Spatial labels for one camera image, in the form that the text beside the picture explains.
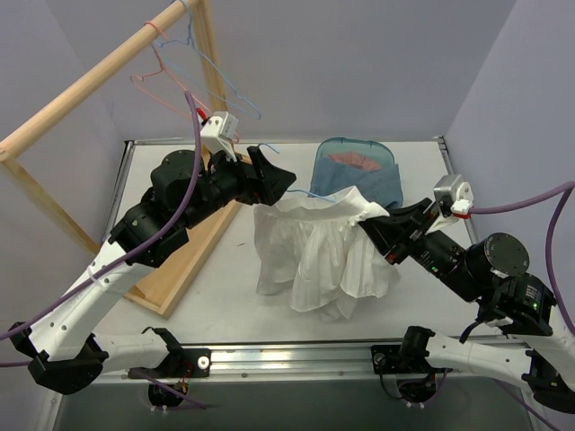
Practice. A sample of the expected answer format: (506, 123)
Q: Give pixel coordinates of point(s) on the white ruffled skirt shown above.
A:
(316, 250)

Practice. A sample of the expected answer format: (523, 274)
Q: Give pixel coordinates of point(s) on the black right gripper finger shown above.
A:
(384, 233)
(417, 213)

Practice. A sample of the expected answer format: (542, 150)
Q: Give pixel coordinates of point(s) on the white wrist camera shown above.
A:
(217, 135)
(454, 197)

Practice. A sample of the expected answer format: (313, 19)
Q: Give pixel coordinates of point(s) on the pink ruffled skirt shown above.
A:
(356, 161)

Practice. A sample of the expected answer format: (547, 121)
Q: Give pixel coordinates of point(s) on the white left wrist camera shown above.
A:
(217, 135)

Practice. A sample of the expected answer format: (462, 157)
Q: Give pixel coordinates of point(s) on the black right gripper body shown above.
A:
(405, 240)

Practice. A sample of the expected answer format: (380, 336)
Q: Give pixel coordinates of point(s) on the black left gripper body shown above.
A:
(251, 178)

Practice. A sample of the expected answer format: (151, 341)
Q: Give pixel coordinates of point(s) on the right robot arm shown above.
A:
(518, 336)

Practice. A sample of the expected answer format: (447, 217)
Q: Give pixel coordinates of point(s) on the blue wire hanger front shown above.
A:
(221, 92)

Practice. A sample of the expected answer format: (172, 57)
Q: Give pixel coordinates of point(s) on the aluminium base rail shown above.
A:
(292, 359)

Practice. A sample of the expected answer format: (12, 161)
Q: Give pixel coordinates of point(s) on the blue wire hanger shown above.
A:
(308, 193)
(221, 92)

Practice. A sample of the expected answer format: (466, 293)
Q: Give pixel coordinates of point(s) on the teal plastic tray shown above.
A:
(372, 149)

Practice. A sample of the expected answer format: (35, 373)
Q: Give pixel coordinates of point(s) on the blue denim skirt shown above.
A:
(382, 186)

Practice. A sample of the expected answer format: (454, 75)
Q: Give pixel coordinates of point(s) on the wooden clothes rack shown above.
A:
(163, 290)

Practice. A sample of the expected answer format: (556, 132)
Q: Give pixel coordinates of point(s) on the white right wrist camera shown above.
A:
(454, 197)

